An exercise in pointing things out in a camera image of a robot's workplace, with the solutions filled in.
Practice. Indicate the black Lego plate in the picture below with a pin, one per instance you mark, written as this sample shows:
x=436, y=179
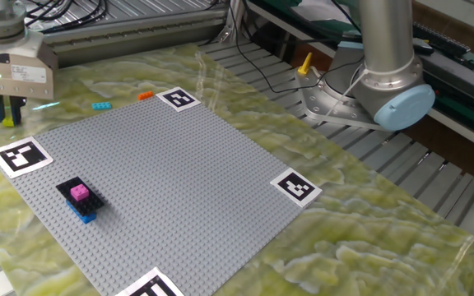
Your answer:
x=93, y=204

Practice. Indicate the orange Lego brick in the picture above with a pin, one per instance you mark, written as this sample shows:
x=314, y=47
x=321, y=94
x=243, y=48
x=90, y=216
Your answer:
x=145, y=95

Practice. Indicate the black white fiducial marker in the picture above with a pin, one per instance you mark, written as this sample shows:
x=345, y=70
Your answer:
x=296, y=187
x=21, y=156
x=178, y=99
x=150, y=285

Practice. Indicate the black computer mouse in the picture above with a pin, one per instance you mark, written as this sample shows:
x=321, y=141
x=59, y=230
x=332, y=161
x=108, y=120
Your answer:
x=424, y=47

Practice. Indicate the aluminium frame post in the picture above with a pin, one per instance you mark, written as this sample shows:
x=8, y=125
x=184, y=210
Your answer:
x=237, y=16

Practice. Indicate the white paper sheet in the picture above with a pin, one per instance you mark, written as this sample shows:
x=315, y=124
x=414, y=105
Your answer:
x=323, y=8

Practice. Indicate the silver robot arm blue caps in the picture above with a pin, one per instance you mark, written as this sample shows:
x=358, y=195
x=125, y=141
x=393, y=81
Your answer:
x=385, y=41

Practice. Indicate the lime green Lego brick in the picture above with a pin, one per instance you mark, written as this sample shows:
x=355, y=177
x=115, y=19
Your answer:
x=8, y=122

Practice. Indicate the grey Lego baseplate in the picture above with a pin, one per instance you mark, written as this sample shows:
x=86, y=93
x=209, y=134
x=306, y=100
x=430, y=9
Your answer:
x=171, y=185

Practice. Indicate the white gripper adapter plate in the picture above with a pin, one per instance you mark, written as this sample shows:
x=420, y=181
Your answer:
x=10, y=44

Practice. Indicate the yellow plastic cone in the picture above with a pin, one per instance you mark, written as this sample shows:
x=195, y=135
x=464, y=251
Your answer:
x=305, y=65

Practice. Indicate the blue Lego brick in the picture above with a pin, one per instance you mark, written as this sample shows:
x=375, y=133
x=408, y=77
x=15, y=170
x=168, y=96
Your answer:
x=85, y=218

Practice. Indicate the cyan Lego brick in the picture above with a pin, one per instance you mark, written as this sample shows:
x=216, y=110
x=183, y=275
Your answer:
x=101, y=105

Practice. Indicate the silver robot mounting plate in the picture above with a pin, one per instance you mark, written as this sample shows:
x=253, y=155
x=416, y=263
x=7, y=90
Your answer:
x=323, y=109

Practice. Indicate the long aluminium rail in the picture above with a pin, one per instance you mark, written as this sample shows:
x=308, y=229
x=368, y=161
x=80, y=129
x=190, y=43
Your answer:
x=138, y=41

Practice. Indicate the tan metal gripper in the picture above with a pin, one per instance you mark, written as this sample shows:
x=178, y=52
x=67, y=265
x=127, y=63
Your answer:
x=15, y=84

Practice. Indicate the magenta Lego brick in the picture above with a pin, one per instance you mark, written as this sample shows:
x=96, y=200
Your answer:
x=80, y=192

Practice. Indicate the black keyboard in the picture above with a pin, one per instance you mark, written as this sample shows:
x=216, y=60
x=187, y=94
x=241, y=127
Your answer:
x=442, y=41

